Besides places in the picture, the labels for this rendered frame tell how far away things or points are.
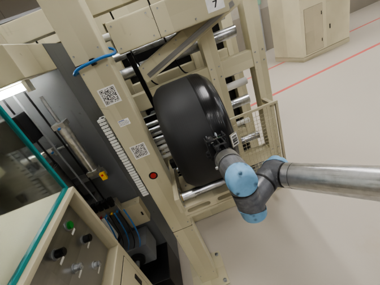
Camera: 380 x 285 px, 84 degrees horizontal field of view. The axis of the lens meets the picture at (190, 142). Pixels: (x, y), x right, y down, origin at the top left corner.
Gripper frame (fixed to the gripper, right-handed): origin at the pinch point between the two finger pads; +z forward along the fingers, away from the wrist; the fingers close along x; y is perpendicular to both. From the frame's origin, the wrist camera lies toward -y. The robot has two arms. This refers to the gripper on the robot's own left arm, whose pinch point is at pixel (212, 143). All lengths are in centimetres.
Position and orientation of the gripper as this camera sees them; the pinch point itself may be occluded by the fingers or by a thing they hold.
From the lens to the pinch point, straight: 84.9
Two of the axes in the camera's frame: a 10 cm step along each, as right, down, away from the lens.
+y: -3.5, -8.7, -3.5
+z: -1.4, -3.3, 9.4
